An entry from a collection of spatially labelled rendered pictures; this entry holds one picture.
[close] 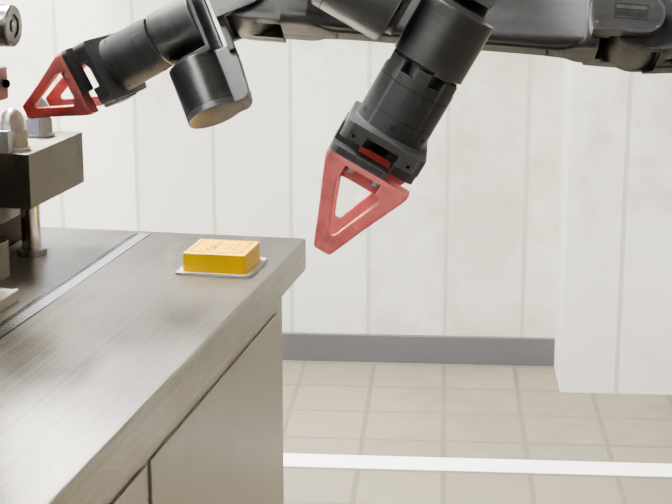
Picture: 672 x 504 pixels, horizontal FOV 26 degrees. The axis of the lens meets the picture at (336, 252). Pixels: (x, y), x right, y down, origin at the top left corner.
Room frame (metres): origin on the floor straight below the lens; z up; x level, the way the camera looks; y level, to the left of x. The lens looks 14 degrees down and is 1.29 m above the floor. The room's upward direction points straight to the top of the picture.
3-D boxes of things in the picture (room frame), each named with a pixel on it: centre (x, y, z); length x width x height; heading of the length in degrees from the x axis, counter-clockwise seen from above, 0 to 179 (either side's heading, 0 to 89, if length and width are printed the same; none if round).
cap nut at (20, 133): (1.57, 0.35, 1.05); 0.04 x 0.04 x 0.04
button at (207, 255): (1.56, 0.13, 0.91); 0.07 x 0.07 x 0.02; 79
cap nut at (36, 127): (1.67, 0.34, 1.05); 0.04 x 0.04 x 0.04
